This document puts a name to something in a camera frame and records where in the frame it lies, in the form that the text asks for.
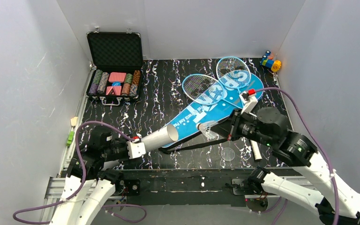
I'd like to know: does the clear round tube lid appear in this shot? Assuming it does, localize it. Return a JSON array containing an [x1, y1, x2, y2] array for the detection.
[[221, 148, 236, 162]]

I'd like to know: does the white feather shuttlecock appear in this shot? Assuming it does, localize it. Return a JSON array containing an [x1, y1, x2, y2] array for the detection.
[[196, 120, 218, 140]]

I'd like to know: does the white shuttlecock tube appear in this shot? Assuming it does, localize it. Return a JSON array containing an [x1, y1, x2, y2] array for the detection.
[[141, 124, 179, 152]]

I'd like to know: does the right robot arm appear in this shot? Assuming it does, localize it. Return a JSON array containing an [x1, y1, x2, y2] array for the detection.
[[218, 107, 360, 225]]

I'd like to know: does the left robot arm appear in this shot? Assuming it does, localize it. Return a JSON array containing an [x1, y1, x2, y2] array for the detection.
[[50, 127, 123, 225]]

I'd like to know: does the right blue badminton racket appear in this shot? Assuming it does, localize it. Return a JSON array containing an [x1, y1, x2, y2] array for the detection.
[[216, 56, 252, 91]]

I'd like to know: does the blue badminton racket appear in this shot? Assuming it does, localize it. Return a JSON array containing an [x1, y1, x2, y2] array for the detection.
[[181, 74, 241, 109], [216, 56, 252, 91]]

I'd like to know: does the left blue badminton racket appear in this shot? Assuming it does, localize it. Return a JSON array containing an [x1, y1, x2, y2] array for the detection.
[[181, 74, 241, 109]]

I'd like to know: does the beige wooden block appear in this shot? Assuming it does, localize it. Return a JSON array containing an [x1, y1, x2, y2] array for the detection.
[[70, 117, 78, 127]]

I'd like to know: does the blue racket bag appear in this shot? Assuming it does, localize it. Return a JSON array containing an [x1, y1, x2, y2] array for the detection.
[[163, 70, 263, 149]]

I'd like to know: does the colourful toy block train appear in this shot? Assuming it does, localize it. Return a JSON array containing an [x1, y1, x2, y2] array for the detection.
[[260, 50, 282, 72]]

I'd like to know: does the black poker chip case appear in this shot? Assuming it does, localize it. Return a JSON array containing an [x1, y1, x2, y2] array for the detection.
[[85, 31, 144, 104]]

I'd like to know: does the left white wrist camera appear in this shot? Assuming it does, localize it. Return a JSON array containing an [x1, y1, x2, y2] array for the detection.
[[127, 137, 146, 159]]

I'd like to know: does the green clip on rail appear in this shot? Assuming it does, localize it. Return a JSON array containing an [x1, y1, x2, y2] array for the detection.
[[66, 131, 75, 147]]

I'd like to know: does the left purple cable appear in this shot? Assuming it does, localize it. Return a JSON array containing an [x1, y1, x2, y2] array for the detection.
[[13, 121, 147, 225]]

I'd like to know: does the purple cable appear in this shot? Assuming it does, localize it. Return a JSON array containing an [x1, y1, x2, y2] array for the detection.
[[13, 121, 147, 225], [254, 87, 340, 225]]

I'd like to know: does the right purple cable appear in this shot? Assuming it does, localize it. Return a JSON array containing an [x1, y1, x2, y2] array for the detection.
[[254, 87, 340, 225]]

